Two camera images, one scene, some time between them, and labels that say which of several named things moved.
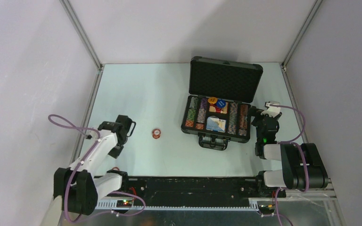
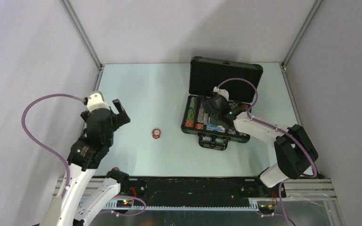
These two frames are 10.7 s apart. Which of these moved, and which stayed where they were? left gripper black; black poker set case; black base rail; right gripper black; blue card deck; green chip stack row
Moved: left gripper black; right gripper black
Stayed: black base rail; black poker set case; blue card deck; green chip stack row
